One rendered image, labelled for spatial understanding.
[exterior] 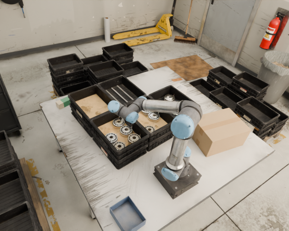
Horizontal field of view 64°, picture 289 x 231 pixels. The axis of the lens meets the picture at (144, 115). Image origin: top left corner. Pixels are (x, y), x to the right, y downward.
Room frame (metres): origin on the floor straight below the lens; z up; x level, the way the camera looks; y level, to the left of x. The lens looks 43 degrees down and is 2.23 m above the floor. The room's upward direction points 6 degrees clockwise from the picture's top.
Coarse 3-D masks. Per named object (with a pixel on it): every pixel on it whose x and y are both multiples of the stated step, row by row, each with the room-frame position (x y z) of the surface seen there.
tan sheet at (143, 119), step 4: (140, 112) 1.55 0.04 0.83; (140, 116) 1.50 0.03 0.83; (144, 116) 1.50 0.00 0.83; (140, 120) 1.45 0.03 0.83; (144, 120) 1.46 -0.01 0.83; (148, 120) 1.46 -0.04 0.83; (160, 120) 1.48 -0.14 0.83; (144, 124) 1.41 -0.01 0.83; (148, 124) 1.41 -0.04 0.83; (152, 124) 1.42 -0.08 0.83; (156, 124) 1.42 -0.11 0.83; (160, 124) 1.43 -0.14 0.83; (164, 124) 1.43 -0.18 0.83; (156, 128) 1.37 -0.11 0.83
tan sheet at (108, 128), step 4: (112, 120) 1.42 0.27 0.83; (104, 124) 1.36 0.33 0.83; (108, 124) 1.36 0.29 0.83; (100, 128) 1.30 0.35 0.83; (104, 128) 1.31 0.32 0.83; (108, 128) 1.31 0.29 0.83; (112, 128) 1.32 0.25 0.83; (104, 132) 1.26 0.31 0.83; (108, 132) 1.27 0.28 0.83; (112, 132) 1.27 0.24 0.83; (116, 132) 1.28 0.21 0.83; (120, 136) 1.24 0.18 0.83; (120, 140) 1.20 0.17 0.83; (124, 140) 1.20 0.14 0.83; (128, 144) 1.16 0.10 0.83
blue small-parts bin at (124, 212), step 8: (120, 200) 0.73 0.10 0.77; (128, 200) 0.77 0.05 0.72; (112, 208) 0.69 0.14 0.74; (120, 208) 0.71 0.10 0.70; (128, 208) 0.72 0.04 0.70; (136, 208) 0.70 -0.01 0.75; (112, 216) 0.65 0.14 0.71; (120, 216) 0.66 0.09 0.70; (128, 216) 0.66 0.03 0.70; (136, 216) 0.67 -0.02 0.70; (120, 224) 0.58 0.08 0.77; (128, 224) 0.61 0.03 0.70; (136, 224) 0.62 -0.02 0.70; (144, 224) 0.62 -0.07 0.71
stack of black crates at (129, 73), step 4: (136, 60) 3.08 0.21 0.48; (124, 64) 2.94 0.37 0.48; (128, 64) 2.99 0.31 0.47; (132, 64) 3.03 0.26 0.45; (136, 64) 3.07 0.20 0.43; (140, 64) 3.01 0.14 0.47; (124, 68) 2.94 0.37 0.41; (128, 68) 2.99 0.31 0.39; (132, 68) 3.02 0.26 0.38; (136, 68) 3.04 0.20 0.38; (140, 68) 3.00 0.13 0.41; (144, 68) 2.92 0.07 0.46; (124, 72) 2.89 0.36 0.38; (128, 72) 2.90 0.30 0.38; (132, 72) 2.91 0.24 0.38; (136, 72) 2.92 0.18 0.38; (140, 72) 2.78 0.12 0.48; (128, 76) 2.66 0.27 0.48
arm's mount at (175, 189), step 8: (160, 168) 1.00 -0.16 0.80; (192, 168) 1.02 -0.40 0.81; (160, 176) 0.95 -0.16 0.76; (184, 176) 0.94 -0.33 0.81; (192, 176) 0.95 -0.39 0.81; (200, 176) 0.96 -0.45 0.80; (168, 184) 0.87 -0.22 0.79; (176, 184) 0.87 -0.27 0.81; (184, 184) 0.88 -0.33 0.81; (192, 184) 0.92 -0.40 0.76; (168, 192) 0.86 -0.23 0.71; (176, 192) 0.82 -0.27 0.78
